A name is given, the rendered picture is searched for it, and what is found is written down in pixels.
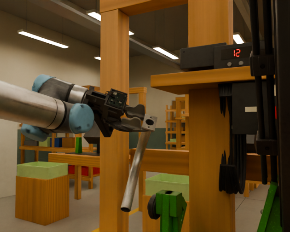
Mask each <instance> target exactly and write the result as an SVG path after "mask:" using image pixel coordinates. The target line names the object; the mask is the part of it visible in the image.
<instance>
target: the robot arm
mask: <svg viewBox="0 0 290 232"><path fill-rule="evenodd" d="M94 88H95V87H93V86H90V87H89V90H88V88H85V87H81V86H78V85H76V84H73V83H70V82H67V81H64V80H61V79H58V78H56V77H54V76H49V75H44V74H42V75H39V76H37V77H36V79H35V81H34V84H33V86H32V90H28V89H26V88H23V87H19V86H16V85H13V84H10V83H8V82H5V81H1V80H0V119H4V120H8V121H13V122H18V123H23V124H22V127H21V133H22V134H23V135H24V136H26V137H28V138H30V139H32V140H35V141H39V142H43V141H45V140H46V139H47V137H48V136H49V133H74V134H79V133H86V132H88V131H89V130H90V129H91V128H92V126H93V122H94V121H95V122H96V124H97V126H98V127H99V129H100V131H101V133H102V134H103V136H104V137H111V135H112V132H113V130H114V129H116V130H118V131H122V132H147V131H149V130H145V129H142V126H141V120H142V121H143V120H144V117H145V106H144V105H142V104H138V105H137V106H135V107H132V106H129V105H127V104H126V102H127V97H128V96H127V95H128V94H127V93H124V92H121V91H118V90H115V89H112V88H111V90H110V91H107V92H108V93H107V94H106V93H105V94H104V93H100V92H97V91H95V90H94ZM124 113H125V115H126V116H127V118H125V117H123V118H121V116H123V115H124ZM128 118H131V119H128Z"/></svg>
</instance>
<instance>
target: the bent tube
mask: <svg viewBox="0 0 290 232"><path fill-rule="evenodd" d="M156 122H157V117H155V116H151V115H148V114H145V117H144V120H143V124H142V129H145V130H149V131H147V132H141V135H140V138H139V141H138V144H137V148H136V151H135V155H134V158H133V162H132V166H131V170H130V173H129V177H128V181H127V185H126V189H125V192H124V196H123V200H122V204H121V208H120V209H121V211H123V212H130V211H131V207H132V203H133V197H134V193H135V189H136V185H137V181H138V176H139V171H140V167H141V164H142V160H143V156H144V152H145V149H146V145H147V142H148V139H149V136H150V134H151V132H154V131H155V126H156Z"/></svg>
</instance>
